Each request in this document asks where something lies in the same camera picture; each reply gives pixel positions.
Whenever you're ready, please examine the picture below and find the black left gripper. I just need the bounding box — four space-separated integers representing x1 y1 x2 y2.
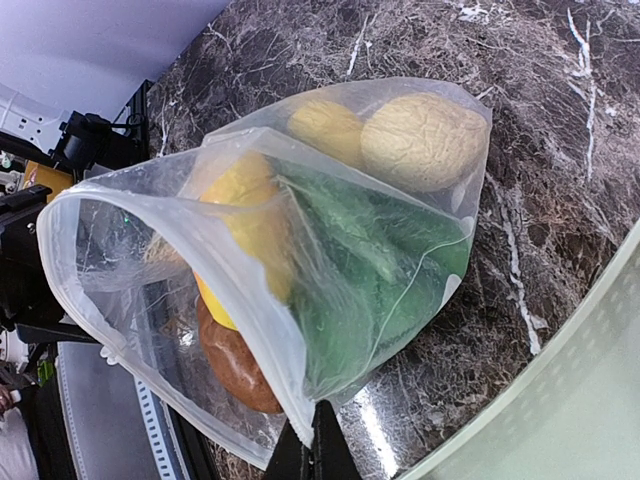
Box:
1 110 149 343

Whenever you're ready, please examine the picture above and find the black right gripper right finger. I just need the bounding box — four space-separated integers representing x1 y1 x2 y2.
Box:
311 400 362 480

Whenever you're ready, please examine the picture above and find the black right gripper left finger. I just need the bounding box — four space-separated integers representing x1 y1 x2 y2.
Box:
262 421 313 480

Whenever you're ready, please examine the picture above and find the brown potato toy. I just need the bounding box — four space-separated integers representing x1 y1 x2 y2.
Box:
197 298 283 414

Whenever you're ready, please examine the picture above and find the clear zip top bag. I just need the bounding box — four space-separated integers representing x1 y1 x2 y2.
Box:
37 77 492 468

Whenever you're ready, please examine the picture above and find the green bok choy toy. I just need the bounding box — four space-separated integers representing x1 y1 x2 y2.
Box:
277 161 470 400

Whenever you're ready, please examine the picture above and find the beige plastic basket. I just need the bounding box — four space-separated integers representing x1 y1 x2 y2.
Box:
404 228 639 479

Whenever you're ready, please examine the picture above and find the pale yellow bread toy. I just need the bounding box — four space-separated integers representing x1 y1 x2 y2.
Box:
361 93 490 193

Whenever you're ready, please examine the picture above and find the yellow lemon toy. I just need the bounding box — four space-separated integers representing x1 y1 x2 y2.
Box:
287 100 364 170

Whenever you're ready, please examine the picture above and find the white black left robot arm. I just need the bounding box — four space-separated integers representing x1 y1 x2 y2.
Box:
1 80 153 344

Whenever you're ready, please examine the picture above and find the yellow storage bin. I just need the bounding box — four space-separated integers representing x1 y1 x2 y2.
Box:
22 161 73 198

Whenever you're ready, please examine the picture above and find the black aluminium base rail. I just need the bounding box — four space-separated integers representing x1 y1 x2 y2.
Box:
161 402 220 480

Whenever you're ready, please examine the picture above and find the grey slotted cable duct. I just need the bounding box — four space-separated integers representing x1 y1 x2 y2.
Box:
134 378 176 480

